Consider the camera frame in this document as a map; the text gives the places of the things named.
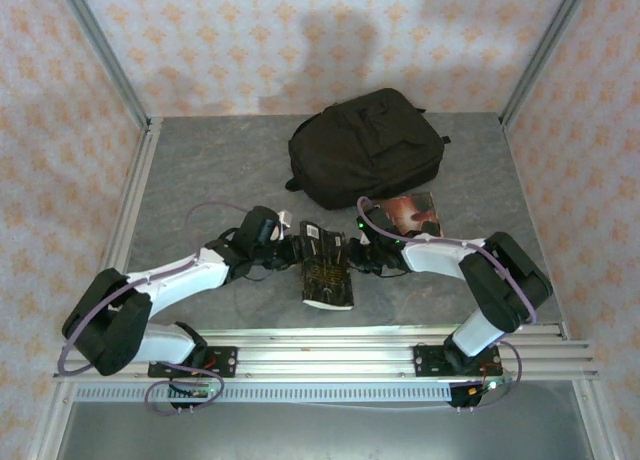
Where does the black paperback book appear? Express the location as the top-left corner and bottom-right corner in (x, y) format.
(298, 219), (356, 311)

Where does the dark red cover book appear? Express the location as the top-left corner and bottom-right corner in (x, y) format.
(372, 190), (446, 239)

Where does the black fabric backpack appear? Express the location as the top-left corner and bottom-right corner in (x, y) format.
(284, 87), (451, 211)

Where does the grey metal shelf panel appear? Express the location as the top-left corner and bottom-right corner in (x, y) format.
(54, 382), (601, 460)

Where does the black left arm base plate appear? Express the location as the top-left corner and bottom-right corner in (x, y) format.
(147, 346), (239, 380)

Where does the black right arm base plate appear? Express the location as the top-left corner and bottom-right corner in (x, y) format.
(413, 343), (504, 379)

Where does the aluminium mounting rail beam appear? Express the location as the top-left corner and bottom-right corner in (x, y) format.
(52, 324), (600, 383)

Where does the grey slotted cable duct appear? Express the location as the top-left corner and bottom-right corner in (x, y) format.
(73, 382), (454, 405)

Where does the aluminium side rail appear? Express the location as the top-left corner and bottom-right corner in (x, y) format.
(79, 117), (164, 342)

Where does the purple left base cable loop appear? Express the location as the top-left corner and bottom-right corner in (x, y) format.
(143, 364), (225, 417)

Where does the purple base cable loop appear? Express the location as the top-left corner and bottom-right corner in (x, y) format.
(457, 339), (527, 412)
(143, 364), (225, 417)

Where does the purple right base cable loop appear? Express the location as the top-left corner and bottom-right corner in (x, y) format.
(457, 339), (527, 412)

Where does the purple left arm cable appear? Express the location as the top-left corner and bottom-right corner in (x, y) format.
(58, 201), (254, 377)

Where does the aluminium frame post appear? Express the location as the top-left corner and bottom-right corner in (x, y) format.
(498, 0), (595, 127)
(53, 0), (152, 131)

